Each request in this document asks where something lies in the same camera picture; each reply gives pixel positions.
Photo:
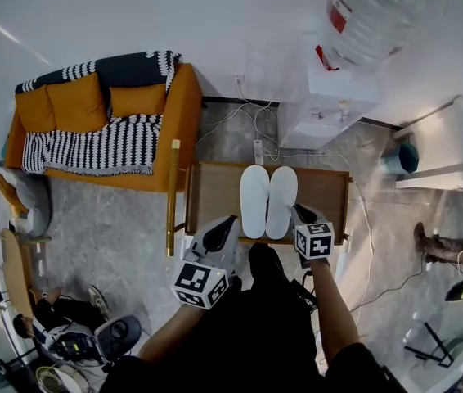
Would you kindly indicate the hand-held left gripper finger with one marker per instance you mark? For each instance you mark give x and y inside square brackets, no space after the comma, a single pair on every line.
[229,248]
[210,235]

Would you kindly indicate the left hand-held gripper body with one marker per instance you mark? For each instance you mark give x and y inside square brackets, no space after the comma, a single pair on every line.
[199,283]

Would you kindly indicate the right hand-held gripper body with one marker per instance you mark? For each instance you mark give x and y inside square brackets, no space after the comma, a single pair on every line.
[315,242]

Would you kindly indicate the white slipper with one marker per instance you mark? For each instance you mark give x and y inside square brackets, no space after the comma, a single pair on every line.
[281,203]
[254,203]

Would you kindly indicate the person's left forearm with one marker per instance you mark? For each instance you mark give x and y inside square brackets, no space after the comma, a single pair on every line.
[170,334]

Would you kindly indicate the person's right forearm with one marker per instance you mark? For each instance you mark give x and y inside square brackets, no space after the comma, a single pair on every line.
[335,309]

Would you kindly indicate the wooden tray table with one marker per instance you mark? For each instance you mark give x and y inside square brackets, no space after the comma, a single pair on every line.
[215,199]

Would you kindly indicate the gold metal pole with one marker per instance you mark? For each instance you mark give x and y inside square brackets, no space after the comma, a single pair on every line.
[172,203]

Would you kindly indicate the white power strip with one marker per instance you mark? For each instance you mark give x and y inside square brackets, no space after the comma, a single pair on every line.
[258,152]

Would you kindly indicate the person's black clothing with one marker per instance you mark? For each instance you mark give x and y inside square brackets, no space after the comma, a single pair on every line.
[256,342]

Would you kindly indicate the white water dispenser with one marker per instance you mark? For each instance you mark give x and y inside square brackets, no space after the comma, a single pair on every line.
[321,125]

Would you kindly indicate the grey device with dark pads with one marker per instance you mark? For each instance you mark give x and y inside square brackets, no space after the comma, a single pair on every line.
[118,336]

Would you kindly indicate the orange sofa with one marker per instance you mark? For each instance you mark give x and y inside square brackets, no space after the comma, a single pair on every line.
[180,137]

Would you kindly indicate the dark teal waste bin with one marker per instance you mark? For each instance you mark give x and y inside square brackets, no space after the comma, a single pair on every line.
[401,160]

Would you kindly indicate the black electronic unit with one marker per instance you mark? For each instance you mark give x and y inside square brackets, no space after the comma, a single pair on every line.
[74,347]

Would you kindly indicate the black white patterned blanket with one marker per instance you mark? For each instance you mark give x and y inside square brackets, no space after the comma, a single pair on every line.
[92,150]

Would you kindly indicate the white sink cabinet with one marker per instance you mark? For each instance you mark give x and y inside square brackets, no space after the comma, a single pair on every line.
[444,145]

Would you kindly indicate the orange sofa cushion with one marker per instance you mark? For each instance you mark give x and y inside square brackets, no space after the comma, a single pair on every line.
[77,102]
[35,111]
[137,100]

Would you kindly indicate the red ribbon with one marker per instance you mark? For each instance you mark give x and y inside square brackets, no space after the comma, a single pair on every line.
[326,60]

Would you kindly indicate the white round fan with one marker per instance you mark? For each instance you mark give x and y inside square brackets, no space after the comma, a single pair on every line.
[55,381]

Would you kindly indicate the grey cushion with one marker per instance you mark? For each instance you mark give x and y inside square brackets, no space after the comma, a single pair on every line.
[37,207]

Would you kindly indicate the orange pillow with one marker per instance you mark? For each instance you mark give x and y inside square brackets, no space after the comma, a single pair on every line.
[8,195]

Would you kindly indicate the clear water bottle red label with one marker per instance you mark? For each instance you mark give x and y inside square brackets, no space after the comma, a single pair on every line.
[370,14]

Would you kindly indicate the white wall socket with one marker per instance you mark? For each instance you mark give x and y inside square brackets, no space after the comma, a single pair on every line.
[239,79]

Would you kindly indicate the black metal frame stand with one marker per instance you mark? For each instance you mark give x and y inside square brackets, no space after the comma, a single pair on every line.
[440,344]

